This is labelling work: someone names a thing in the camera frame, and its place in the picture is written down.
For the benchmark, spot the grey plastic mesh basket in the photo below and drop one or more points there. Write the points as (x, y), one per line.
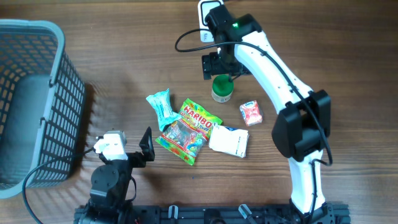
(42, 102)

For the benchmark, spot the Haribo gummy candy bag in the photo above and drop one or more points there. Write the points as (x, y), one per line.
(185, 137)

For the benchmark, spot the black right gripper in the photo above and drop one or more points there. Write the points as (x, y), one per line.
(210, 65)

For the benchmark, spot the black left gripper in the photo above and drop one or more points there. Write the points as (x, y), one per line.
(140, 160)

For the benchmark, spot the teal wet wipes pack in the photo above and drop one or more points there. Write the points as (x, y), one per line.
(160, 102)

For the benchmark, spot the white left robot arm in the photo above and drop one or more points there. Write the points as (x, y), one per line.
(110, 182)

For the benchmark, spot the red Kleenex tissue pack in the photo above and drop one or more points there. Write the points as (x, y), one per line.
(251, 113)

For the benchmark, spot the white paper tissue pack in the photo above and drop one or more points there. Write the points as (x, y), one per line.
(232, 141)

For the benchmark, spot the white barcode scanner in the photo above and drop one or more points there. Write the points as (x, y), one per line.
(204, 7)

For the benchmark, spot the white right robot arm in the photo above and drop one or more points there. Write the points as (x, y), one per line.
(302, 126)

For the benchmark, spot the green lid plastic jar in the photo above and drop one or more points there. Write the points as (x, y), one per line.
(222, 88)

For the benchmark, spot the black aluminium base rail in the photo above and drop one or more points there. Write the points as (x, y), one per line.
(153, 214)

